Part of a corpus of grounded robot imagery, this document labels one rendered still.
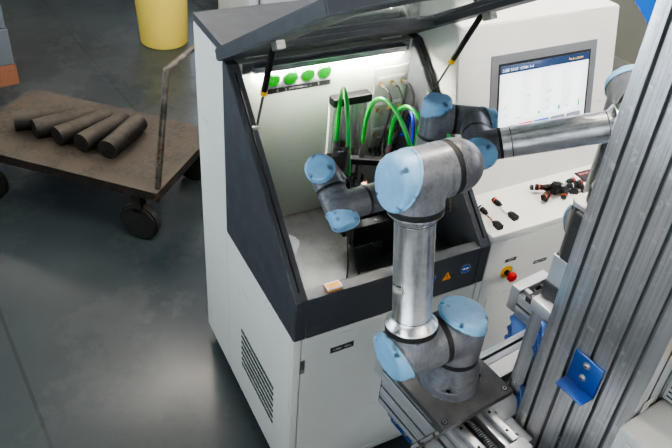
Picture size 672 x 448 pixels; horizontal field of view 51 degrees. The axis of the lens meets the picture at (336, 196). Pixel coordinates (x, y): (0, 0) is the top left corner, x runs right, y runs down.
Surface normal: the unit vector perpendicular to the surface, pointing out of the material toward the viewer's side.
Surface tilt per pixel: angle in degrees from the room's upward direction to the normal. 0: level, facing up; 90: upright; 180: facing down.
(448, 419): 0
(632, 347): 90
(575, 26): 76
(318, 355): 90
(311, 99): 90
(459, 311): 7
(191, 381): 0
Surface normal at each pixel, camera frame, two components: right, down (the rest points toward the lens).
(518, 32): 0.46, 0.33
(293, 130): 0.46, 0.54
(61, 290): 0.07, -0.81
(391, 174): -0.86, 0.11
